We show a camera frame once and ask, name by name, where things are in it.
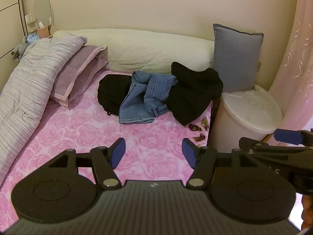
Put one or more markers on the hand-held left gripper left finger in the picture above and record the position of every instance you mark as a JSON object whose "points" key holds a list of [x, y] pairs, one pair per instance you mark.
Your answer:
{"points": [[119, 151]]}

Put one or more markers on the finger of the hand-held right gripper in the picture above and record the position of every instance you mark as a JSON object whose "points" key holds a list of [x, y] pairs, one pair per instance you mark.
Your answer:
{"points": [[247, 142], [286, 136]]}

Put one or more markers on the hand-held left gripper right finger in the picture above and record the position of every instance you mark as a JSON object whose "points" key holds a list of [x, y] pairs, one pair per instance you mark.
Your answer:
{"points": [[189, 155]]}

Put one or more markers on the blue denim jeans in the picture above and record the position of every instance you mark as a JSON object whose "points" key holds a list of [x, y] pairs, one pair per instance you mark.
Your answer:
{"points": [[144, 95]]}

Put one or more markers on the white round lidded bin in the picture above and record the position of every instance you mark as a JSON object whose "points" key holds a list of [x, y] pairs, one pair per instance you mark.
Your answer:
{"points": [[244, 112]]}

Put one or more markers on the pink rose print blanket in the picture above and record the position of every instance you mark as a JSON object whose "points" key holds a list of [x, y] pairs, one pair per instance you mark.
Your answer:
{"points": [[73, 132]]}

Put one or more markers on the thin black garment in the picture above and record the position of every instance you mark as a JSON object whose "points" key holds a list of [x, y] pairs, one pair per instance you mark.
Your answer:
{"points": [[110, 95]]}

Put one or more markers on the thick black garment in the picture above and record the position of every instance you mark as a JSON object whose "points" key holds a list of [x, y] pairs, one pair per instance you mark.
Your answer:
{"points": [[193, 93]]}

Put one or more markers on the pink curtain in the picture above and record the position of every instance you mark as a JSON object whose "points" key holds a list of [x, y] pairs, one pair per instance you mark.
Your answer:
{"points": [[293, 66]]}

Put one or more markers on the blue-grey cushion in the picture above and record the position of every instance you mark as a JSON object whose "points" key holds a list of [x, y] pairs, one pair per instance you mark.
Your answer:
{"points": [[234, 58]]}

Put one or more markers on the purple pillow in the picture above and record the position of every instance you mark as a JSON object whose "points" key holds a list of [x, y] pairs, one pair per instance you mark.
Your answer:
{"points": [[73, 76]]}

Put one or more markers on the long cream bolster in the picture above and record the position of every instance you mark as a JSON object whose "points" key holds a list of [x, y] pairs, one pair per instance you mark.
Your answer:
{"points": [[151, 49]]}

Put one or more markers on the grey striped quilt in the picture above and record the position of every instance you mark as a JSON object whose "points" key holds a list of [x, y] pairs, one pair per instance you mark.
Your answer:
{"points": [[31, 78]]}

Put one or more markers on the pink tissue box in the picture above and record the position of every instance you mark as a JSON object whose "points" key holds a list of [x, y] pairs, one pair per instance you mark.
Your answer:
{"points": [[44, 32]]}

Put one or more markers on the light blue plush toy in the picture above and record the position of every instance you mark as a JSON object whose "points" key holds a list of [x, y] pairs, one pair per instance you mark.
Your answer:
{"points": [[31, 38]]}

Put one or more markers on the grey plush toy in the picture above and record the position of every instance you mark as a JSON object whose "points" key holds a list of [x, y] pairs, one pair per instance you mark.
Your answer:
{"points": [[18, 50]]}

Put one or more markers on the oval mirror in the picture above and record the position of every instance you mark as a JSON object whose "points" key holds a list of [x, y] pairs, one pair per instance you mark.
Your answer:
{"points": [[43, 8]]}

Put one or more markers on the white wardrobe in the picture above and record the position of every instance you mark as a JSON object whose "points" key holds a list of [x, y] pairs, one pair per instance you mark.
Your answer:
{"points": [[9, 29]]}

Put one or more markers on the wall socket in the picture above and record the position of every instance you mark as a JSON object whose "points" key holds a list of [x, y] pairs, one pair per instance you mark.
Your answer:
{"points": [[259, 66]]}

